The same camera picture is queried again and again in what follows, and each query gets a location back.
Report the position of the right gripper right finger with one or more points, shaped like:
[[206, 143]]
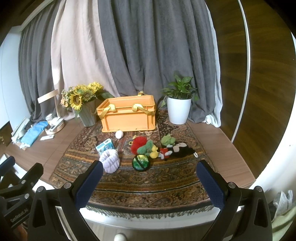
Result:
[[219, 191]]

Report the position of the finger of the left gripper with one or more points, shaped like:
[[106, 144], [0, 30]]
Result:
[[30, 179], [6, 165]]

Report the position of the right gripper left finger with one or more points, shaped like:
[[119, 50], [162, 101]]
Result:
[[77, 194]]

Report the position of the mickey mouse plush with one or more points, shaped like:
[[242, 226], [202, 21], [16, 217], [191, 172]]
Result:
[[179, 150]]

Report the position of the green black ball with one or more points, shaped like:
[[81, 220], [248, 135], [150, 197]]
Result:
[[140, 163]]

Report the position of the pink egg sponge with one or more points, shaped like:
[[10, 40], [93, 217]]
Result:
[[119, 134]]

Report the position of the stack of papers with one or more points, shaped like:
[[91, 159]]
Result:
[[18, 133]]

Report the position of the blue cloth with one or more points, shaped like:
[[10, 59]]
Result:
[[33, 132]]

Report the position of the white crumpled cloth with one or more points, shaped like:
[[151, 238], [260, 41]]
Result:
[[283, 202]]

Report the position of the blue white small box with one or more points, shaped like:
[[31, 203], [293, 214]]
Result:
[[105, 145]]

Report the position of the wooden desk lamp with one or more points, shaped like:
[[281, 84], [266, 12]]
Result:
[[57, 122]]

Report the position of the patterned oriental rug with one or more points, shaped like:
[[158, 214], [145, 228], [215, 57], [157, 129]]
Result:
[[167, 188]]

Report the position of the red fluffy pompom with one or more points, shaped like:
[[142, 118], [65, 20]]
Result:
[[138, 142]]

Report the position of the green yellow plush toy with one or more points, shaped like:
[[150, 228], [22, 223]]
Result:
[[149, 149]]

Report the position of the orange plastic storage crate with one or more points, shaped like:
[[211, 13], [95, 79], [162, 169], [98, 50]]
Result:
[[129, 113]]

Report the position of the artificial sunflower bouquet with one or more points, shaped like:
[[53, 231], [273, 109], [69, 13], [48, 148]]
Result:
[[77, 96]]

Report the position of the white ribbed plant pot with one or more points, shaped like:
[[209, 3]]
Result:
[[178, 110]]

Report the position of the green pothos plant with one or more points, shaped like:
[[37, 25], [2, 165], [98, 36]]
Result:
[[180, 89]]

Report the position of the beige sheer curtain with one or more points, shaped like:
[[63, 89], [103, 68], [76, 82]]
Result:
[[78, 55]]

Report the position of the grey curtain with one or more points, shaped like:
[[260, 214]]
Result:
[[146, 43]]

